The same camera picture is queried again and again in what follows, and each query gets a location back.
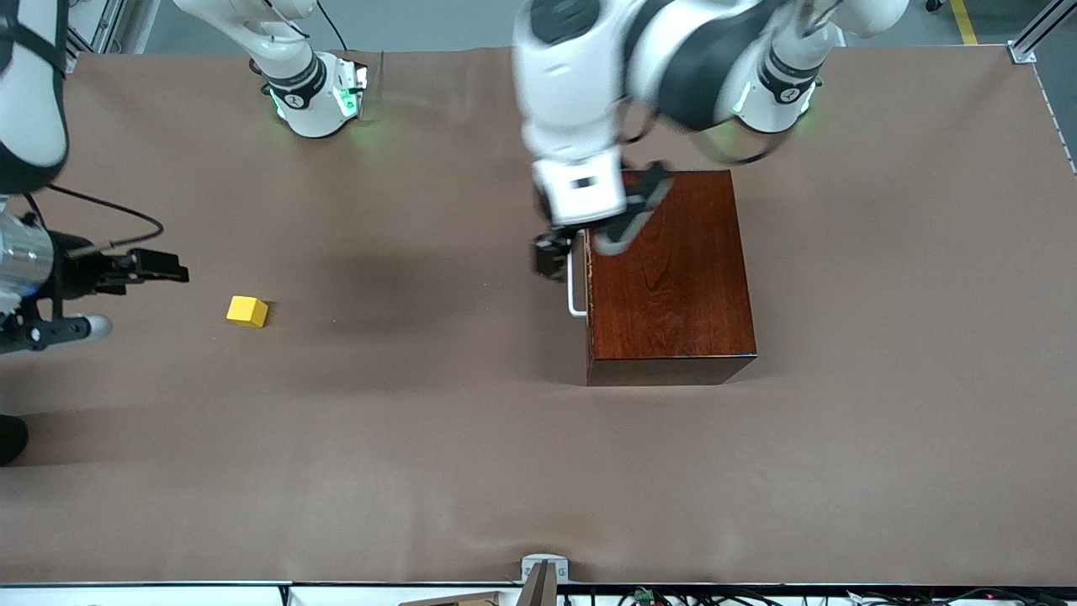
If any light wood drawer white handle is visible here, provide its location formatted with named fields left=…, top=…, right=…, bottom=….
left=566, top=231, right=592, bottom=319

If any yellow block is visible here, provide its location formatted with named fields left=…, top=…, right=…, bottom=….
left=225, top=295, right=270, bottom=329

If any dark red wooden cabinet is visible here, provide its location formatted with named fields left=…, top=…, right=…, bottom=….
left=585, top=169, right=758, bottom=387

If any black rounded object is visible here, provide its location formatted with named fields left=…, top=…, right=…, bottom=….
left=0, top=414, right=29, bottom=467

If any brown table cover sheet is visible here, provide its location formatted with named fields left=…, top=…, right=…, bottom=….
left=0, top=44, right=1077, bottom=587

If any cardboard piece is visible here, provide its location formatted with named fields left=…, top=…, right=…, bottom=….
left=398, top=591, right=506, bottom=606

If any single aluminium profile bar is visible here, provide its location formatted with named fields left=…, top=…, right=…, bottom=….
left=1007, top=0, right=1077, bottom=65

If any aluminium frame with struts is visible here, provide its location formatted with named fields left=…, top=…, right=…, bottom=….
left=66, top=0, right=135, bottom=72

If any black right arm base cable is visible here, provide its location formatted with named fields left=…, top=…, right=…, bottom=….
left=316, top=0, right=350, bottom=51

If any grey metal bracket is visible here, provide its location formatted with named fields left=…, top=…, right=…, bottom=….
left=520, top=553, right=570, bottom=606

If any white table frame rail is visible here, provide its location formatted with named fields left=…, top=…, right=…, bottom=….
left=0, top=579, right=1077, bottom=606

